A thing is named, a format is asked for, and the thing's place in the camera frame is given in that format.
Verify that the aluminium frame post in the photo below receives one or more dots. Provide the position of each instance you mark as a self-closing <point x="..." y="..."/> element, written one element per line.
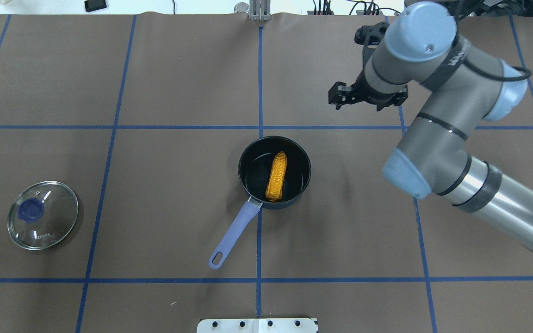
<point x="260" y="10"/>

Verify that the black orange power strip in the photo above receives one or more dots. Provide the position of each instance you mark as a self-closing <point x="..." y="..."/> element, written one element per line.
<point x="345" y="7"/>

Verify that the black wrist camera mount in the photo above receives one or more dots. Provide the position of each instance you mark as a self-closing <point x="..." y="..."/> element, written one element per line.
<point x="370" y="36"/>

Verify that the dark blue saucepan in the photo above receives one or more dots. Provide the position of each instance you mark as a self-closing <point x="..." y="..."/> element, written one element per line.
<point x="253" y="170"/>

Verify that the yellow corn cob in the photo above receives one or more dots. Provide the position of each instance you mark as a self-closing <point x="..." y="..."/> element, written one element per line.
<point x="275" y="186"/>

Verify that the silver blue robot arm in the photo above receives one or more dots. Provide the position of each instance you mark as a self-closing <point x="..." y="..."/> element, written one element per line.
<point x="466" y="86"/>

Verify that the small black device on table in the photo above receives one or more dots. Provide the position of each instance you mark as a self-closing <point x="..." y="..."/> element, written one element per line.
<point x="94" y="5"/>

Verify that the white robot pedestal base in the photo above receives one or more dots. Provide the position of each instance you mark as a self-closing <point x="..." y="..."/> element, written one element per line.
<point x="258" y="325"/>

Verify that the glass pot lid blue knob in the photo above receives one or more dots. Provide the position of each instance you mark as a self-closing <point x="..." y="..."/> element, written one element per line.
<point x="42" y="215"/>

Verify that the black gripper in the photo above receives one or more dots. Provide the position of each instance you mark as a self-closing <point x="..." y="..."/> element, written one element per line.
<point x="369" y="94"/>

